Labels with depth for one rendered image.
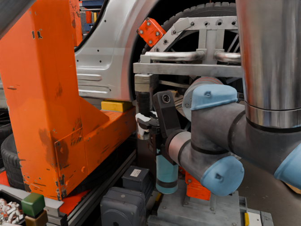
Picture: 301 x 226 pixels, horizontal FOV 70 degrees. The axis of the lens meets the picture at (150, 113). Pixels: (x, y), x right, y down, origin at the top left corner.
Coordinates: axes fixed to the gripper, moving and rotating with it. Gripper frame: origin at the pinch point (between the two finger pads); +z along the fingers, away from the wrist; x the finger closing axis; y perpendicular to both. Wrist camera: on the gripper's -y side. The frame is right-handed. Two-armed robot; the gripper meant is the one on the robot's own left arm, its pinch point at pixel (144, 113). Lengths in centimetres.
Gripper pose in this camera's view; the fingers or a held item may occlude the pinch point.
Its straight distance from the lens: 66.3
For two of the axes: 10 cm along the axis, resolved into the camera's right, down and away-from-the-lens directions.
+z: -4.5, -2.8, 8.5
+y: 0.1, 9.5, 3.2
